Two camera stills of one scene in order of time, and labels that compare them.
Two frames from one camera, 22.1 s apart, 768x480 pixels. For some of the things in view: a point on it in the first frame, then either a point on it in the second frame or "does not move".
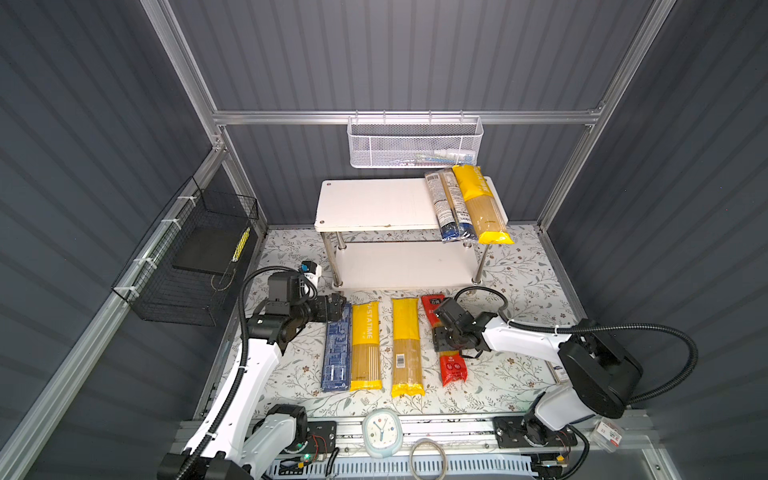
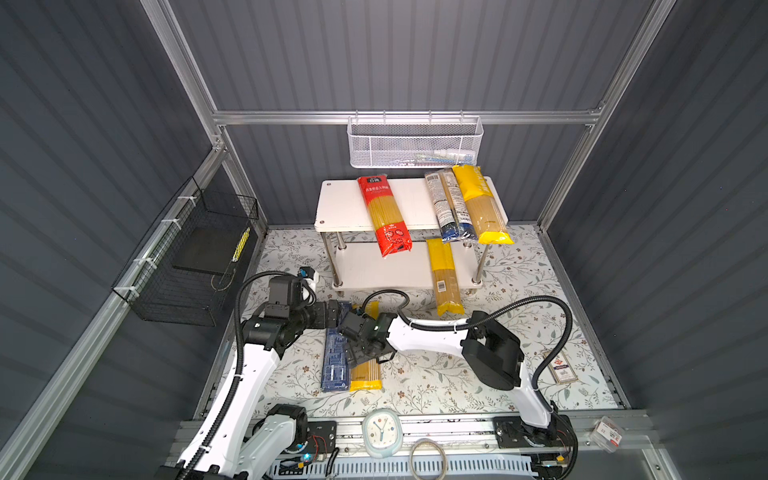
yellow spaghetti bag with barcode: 406,375 to 444,275
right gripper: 437,335 to 356,355
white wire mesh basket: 413,141 does not move
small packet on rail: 607,434 does not move
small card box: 559,372 does not move
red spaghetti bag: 453,368 to 389,225
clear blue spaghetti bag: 454,216 does not move
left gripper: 334,307 does not move
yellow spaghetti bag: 483,208 does not move
